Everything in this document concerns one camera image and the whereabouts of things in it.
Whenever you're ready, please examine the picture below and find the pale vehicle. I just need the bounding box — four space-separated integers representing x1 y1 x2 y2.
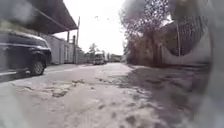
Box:
92 51 107 66

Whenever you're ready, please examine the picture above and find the grey concrete road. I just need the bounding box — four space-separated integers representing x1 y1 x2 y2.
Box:
0 62 201 128

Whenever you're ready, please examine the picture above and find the utility pole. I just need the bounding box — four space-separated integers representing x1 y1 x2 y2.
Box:
74 15 81 64

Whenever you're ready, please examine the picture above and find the row of trees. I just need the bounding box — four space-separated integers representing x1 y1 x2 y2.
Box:
119 0 178 66

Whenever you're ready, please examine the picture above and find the building with dark canopy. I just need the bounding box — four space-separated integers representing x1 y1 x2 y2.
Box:
0 0 80 38

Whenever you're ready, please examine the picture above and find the black car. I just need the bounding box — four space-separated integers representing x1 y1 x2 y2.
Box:
0 30 53 79

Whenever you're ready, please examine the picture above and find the wall with mesh fence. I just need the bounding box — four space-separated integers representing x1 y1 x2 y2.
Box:
159 14 213 66

